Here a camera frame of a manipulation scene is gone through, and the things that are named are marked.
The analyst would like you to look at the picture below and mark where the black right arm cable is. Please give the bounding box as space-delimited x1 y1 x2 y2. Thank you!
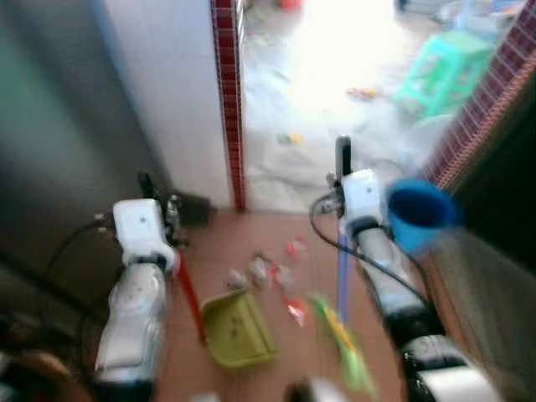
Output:
309 193 430 309

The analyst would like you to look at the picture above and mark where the green broom with purple handle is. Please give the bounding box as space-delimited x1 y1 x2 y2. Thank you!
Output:
307 239 379 397

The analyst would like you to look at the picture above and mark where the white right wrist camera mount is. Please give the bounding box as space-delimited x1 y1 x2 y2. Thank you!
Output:
339 169 387 233

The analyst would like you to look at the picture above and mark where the grey crumpled wrapper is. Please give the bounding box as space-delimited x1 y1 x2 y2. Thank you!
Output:
225 269 251 292

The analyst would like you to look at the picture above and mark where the green plastic stool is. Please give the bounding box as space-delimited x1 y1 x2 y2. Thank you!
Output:
393 29 496 120

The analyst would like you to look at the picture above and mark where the blue plastic bucket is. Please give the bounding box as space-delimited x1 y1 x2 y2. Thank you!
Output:
387 178 461 255

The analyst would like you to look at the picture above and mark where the white robot leg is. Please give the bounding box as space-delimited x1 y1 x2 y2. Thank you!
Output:
284 377 349 402

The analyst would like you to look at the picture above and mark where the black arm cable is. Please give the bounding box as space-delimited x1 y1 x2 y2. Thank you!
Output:
309 193 430 309
40 218 116 290

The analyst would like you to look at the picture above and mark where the dark box by wall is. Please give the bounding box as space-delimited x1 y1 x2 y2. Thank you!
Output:
179 193 212 227

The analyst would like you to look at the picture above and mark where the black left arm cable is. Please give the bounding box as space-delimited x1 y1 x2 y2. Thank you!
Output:
40 218 116 290

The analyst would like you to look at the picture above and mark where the green dustpan with red handle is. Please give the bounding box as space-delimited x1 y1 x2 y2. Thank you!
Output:
173 250 281 372

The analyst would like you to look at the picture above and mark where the red and white torn wrapper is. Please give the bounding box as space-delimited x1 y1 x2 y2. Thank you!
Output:
282 296 310 328

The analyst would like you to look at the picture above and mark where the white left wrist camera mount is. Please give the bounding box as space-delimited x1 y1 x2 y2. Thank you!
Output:
113 198 179 271

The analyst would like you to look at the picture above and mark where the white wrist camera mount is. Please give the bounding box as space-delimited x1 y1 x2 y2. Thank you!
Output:
113 198 179 271
339 169 387 233

